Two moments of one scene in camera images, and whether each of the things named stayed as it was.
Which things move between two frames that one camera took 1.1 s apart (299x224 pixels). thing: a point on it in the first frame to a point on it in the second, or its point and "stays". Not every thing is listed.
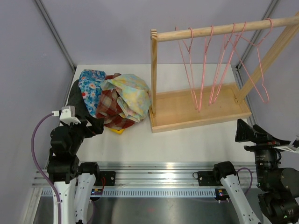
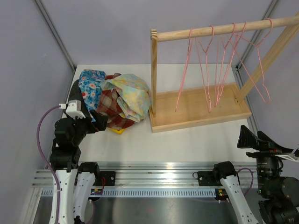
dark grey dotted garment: x=76 y=99 stays
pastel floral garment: x=134 y=97 stays
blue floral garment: x=90 y=83 stays
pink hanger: x=236 y=42 to x=230 y=62
